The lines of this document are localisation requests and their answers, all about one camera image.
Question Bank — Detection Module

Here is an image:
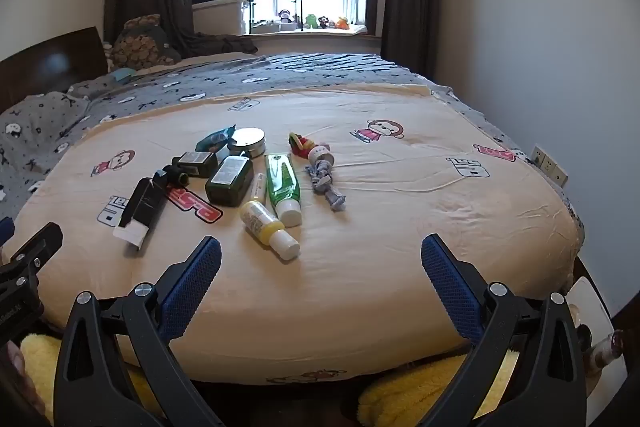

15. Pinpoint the colourful knotted rope toy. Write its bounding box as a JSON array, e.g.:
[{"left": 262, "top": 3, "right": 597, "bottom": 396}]
[{"left": 287, "top": 132, "right": 347, "bottom": 215}]

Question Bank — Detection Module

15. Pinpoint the brown patterned cushion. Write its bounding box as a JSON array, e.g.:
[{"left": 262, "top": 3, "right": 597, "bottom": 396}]
[{"left": 107, "top": 13, "right": 182, "bottom": 70}]

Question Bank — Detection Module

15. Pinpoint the white storage box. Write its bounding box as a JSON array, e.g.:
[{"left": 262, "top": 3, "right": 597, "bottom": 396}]
[{"left": 192, "top": 0, "right": 249, "bottom": 36}]

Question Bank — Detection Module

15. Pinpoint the white bedside stand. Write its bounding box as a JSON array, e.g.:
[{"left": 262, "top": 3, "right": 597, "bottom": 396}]
[{"left": 564, "top": 277, "right": 627, "bottom": 419}]

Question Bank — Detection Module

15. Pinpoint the person's left hand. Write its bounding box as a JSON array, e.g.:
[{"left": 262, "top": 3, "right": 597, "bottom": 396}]
[{"left": 0, "top": 339, "right": 48, "bottom": 418}]

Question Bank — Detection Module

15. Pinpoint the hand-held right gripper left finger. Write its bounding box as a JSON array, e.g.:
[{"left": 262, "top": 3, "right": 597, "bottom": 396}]
[{"left": 52, "top": 235, "right": 223, "bottom": 427}]

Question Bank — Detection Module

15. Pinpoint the round metal tin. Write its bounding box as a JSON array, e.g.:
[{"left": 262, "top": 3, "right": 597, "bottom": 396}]
[{"left": 227, "top": 127, "right": 267, "bottom": 158}]

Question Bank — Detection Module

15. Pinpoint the grey printed duvet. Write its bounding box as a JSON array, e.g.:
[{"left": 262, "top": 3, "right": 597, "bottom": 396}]
[{"left": 0, "top": 52, "right": 583, "bottom": 238}]

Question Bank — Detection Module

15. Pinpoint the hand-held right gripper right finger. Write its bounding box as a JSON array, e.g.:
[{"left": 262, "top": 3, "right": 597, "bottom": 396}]
[{"left": 420, "top": 233, "right": 588, "bottom": 427}]

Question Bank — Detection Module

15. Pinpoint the grey printed pillow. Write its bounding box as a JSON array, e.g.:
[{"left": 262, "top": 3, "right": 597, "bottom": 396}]
[{"left": 0, "top": 92, "right": 92, "bottom": 218}]

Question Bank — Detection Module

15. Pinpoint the teal snack packet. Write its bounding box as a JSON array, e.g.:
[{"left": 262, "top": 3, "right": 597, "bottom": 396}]
[{"left": 195, "top": 125, "right": 237, "bottom": 154}]

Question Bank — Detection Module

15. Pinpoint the small white tube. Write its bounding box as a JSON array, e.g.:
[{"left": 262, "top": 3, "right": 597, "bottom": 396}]
[{"left": 248, "top": 173, "right": 267, "bottom": 204}]

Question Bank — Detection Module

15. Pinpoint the small clear bottle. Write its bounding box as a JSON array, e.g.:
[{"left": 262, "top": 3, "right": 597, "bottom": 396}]
[{"left": 591, "top": 329, "right": 627, "bottom": 366}]

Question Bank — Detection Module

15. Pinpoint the dark cloth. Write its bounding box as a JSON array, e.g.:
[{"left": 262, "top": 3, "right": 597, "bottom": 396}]
[{"left": 184, "top": 32, "right": 259, "bottom": 56}]

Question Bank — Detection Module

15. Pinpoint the long black box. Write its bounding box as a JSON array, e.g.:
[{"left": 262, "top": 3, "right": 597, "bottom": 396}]
[{"left": 112, "top": 174, "right": 171, "bottom": 251}]

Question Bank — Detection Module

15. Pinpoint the beige printed blanket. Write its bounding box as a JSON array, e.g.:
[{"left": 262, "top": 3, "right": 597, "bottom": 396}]
[{"left": 0, "top": 87, "right": 586, "bottom": 385}]

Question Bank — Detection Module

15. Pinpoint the yellow fluffy blanket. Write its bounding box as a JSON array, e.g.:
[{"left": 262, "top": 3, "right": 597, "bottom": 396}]
[{"left": 20, "top": 332, "right": 521, "bottom": 427}]

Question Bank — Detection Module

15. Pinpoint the small black box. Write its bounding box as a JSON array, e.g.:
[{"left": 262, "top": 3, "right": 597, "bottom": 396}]
[{"left": 159, "top": 151, "right": 220, "bottom": 186}]

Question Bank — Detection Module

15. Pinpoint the dark green bottle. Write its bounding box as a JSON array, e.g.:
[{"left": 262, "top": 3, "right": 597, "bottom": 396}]
[{"left": 205, "top": 155, "right": 254, "bottom": 208}]

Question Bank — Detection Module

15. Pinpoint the dark wooden headboard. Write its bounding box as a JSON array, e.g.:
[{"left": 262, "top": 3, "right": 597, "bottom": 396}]
[{"left": 0, "top": 27, "right": 109, "bottom": 112}]

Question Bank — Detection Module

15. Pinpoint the green tube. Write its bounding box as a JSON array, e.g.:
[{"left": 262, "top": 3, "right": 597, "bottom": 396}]
[{"left": 264, "top": 153, "right": 304, "bottom": 228}]

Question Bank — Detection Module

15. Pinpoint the yellow white bottle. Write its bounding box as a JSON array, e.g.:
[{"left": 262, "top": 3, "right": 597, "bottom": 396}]
[{"left": 239, "top": 200, "right": 301, "bottom": 262}]

